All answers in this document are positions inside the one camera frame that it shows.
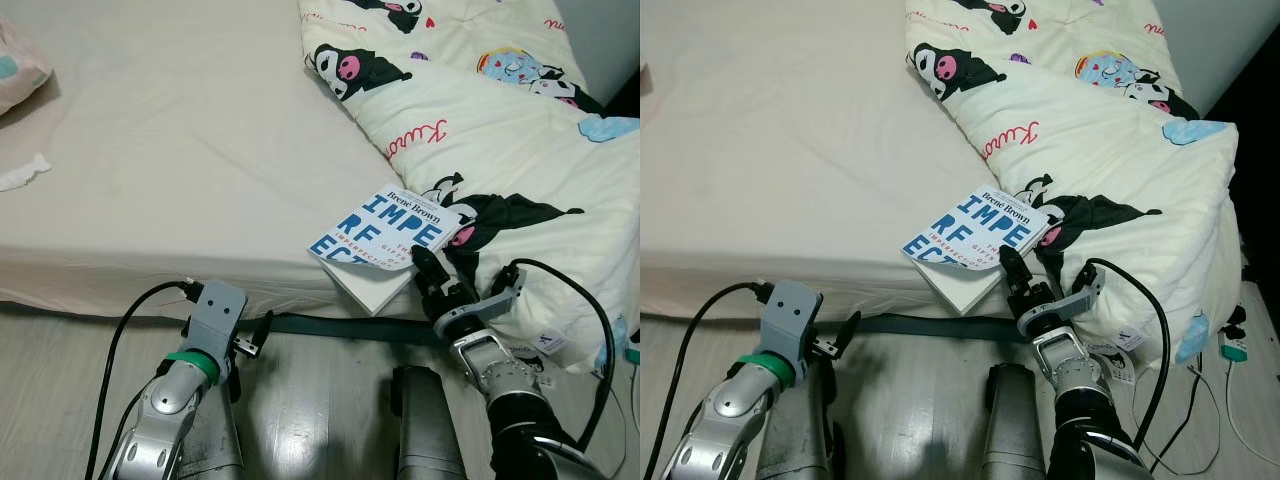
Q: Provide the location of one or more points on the white book with blue letters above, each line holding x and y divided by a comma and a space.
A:
965, 230
375, 230

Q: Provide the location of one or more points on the white pillow with coloured spots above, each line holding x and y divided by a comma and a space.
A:
20, 65

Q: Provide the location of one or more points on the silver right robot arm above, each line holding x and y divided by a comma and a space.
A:
495, 365
1075, 365

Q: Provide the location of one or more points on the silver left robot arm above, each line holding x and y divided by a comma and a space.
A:
740, 410
160, 410

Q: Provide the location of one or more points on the grey left robot leg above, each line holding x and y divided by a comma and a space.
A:
815, 440
220, 440

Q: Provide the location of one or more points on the grey robot leg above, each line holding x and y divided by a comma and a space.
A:
430, 430
815, 440
220, 440
1015, 430

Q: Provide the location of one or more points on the grey right robot leg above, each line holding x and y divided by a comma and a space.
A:
430, 430
1015, 430

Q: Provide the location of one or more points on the cream cartoon print comforter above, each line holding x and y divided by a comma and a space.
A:
1100, 150
500, 140

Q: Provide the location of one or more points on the bed with beige sheet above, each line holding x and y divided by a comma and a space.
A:
180, 130
800, 130

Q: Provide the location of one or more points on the white green plug adapter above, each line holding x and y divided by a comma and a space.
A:
1237, 348

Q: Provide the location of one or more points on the crumpled white tissue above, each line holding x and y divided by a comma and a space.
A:
18, 178

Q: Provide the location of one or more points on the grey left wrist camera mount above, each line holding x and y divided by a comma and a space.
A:
215, 315
790, 315

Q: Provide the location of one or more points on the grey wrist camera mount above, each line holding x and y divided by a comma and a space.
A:
215, 315
500, 300
1085, 295
790, 315

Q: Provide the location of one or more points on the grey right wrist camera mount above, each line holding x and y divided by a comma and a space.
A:
1085, 295
500, 300

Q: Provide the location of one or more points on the dark teal bed frame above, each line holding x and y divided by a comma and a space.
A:
330, 325
940, 325

